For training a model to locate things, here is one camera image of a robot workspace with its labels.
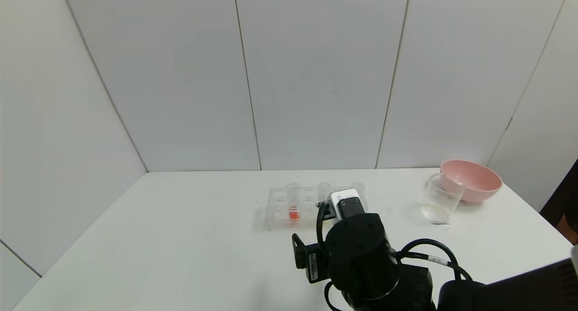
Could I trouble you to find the red pigment test tube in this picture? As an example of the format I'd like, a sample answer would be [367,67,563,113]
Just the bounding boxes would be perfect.
[286,183,301,222]

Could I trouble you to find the clear acrylic test tube rack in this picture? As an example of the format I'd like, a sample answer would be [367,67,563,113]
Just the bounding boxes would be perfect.
[266,186,368,232]

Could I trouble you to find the clear glass beaker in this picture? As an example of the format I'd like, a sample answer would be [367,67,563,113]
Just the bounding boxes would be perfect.
[422,173,466,224]

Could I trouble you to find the pink bowl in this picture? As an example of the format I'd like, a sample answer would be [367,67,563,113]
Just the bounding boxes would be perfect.
[440,160,503,204]

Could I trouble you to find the dark brown background object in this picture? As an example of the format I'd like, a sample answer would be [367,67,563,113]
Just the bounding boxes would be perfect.
[540,158,578,246]

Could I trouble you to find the white grey wrist camera box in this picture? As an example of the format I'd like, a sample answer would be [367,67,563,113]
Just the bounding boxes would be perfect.
[327,189,365,220]

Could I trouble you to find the black camera cable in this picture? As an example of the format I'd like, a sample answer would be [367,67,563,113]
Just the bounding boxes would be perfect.
[316,202,337,253]

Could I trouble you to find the black cable with white label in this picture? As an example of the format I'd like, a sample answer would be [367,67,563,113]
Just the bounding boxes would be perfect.
[397,239,472,282]

